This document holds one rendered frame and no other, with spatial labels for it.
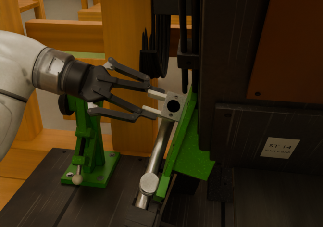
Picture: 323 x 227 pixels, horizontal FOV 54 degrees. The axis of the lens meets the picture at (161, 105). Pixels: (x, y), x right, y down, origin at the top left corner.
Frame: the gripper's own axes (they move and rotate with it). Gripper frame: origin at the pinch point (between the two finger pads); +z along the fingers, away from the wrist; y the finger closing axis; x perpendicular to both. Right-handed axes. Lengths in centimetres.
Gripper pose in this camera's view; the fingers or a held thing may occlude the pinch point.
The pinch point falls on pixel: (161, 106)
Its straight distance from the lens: 65.6
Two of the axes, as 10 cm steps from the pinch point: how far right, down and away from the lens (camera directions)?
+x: -0.6, 2.8, 9.6
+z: 9.5, 3.1, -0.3
